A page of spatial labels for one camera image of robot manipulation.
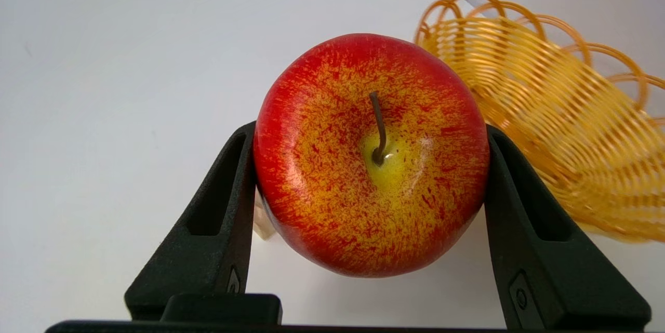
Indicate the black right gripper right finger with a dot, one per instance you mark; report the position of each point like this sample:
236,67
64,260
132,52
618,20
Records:
550,270

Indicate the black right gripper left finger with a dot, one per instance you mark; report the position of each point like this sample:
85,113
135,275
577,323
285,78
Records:
208,250

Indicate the red yellow apple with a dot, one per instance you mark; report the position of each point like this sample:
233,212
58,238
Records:
371,167

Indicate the small wooden cube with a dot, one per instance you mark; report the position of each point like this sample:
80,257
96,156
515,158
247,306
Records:
264,221

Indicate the yellow woven basket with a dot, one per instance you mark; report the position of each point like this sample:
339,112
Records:
566,115

